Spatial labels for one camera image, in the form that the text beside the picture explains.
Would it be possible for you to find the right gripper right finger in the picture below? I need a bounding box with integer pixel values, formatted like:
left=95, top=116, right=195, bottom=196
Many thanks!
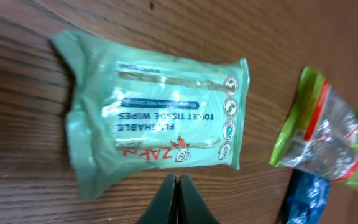
left=177, top=174, right=219, bottom=224

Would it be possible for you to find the blue snack bar wrapper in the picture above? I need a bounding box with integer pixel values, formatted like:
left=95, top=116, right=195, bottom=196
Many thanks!
left=278, top=170, right=331, bottom=224

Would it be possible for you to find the green packet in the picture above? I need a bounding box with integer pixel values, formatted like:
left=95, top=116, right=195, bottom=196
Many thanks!
left=270, top=67, right=358, bottom=191

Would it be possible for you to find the teal snack packet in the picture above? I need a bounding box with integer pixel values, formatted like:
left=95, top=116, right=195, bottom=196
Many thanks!
left=51, top=30, right=250, bottom=200

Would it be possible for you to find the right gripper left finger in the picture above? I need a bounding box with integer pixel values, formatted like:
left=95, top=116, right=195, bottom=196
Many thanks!
left=136, top=174, right=177, bottom=224

